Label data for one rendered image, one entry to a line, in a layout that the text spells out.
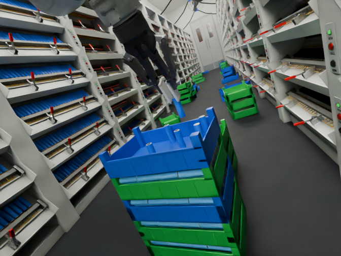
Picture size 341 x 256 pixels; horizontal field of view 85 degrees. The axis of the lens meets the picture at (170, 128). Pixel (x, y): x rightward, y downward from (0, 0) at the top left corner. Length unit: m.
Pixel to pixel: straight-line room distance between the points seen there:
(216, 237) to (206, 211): 0.09
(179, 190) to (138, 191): 0.13
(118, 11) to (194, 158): 0.33
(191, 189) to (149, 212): 0.17
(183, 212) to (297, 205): 0.40
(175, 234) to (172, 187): 0.17
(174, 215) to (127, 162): 0.19
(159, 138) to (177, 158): 0.25
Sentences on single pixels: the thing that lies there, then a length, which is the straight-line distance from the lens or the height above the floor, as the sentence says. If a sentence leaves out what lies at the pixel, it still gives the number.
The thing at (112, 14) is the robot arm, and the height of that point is 0.67.
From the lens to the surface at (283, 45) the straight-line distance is 1.28.
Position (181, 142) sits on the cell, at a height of 0.35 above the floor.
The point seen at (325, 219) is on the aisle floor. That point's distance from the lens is 0.74.
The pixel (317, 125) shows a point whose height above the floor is 0.15.
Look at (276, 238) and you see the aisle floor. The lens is 0.69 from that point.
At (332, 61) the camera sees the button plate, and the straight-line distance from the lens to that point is 0.64.
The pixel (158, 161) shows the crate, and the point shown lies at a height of 0.35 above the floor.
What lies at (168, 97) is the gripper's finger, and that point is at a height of 0.47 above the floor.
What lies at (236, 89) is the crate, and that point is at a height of 0.18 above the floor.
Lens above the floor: 0.53
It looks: 15 degrees down
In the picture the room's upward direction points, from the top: 21 degrees counter-clockwise
